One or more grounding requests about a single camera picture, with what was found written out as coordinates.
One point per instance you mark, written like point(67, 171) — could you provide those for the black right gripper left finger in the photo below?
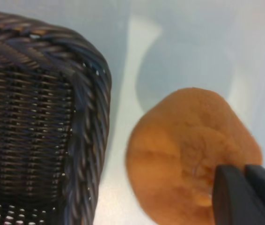
point(233, 201)

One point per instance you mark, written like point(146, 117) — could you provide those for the orange fruit with knobbed top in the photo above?
point(170, 145)

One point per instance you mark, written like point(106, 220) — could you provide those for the dark brown woven wicker basket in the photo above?
point(34, 122)

